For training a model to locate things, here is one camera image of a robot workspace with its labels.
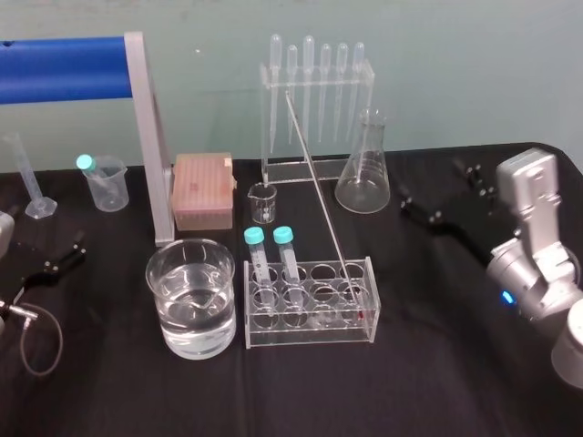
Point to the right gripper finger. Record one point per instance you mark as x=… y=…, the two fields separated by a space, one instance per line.
x=430 y=217
x=477 y=175

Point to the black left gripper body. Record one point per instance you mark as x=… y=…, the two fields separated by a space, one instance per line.
x=13 y=273

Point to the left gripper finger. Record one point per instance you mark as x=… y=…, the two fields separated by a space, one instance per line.
x=64 y=260

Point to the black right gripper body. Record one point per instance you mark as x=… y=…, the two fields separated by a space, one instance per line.
x=480 y=227

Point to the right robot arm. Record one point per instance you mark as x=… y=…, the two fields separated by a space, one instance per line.
x=528 y=200

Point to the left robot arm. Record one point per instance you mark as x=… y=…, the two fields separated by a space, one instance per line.
x=4 y=232

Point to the clear plastic beaker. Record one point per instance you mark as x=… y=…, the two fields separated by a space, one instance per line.
x=111 y=193

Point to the clear acrylic pipette rack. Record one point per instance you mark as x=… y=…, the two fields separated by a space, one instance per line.
x=319 y=170

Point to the glass thermometer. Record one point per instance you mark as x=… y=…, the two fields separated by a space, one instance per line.
x=314 y=173

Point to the large glass water beaker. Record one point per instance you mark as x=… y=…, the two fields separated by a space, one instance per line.
x=193 y=309

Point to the teal capped centrifuge tube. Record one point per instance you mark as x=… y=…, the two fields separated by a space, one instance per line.
x=283 y=235
x=254 y=236

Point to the clear acrylic test tube rack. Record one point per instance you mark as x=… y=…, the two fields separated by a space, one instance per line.
x=314 y=334

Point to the small glass beaker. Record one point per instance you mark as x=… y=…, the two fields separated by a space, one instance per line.
x=263 y=207

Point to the blue cylinder tube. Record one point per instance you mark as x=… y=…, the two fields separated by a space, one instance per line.
x=64 y=68

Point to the glass conical flask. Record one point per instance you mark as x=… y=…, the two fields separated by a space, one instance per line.
x=363 y=191

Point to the clear plastic graduated cylinder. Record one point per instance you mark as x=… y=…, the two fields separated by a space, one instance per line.
x=28 y=182

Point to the black table cloth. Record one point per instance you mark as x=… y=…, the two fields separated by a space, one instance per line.
x=410 y=364

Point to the pink pipette tip box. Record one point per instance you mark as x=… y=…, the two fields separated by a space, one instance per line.
x=202 y=191

